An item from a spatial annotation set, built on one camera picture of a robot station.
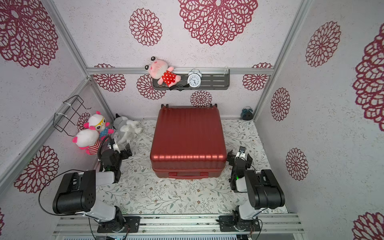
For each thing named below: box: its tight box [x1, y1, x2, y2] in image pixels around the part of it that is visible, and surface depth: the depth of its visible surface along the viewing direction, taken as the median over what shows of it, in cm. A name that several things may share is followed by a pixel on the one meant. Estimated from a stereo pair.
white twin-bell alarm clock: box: [187, 68, 202, 89], surface depth 92 cm
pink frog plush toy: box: [144, 56, 181, 88], surface depth 87 cm
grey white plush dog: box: [113, 113, 143, 144], surface depth 105 cm
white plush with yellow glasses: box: [83, 111, 114, 141], surface depth 96 cm
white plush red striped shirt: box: [72, 129, 101, 155], surface depth 87 cm
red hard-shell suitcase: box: [150, 103, 227, 180], surface depth 83 cm
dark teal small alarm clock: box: [240, 106, 254, 121], surface depth 120 cm
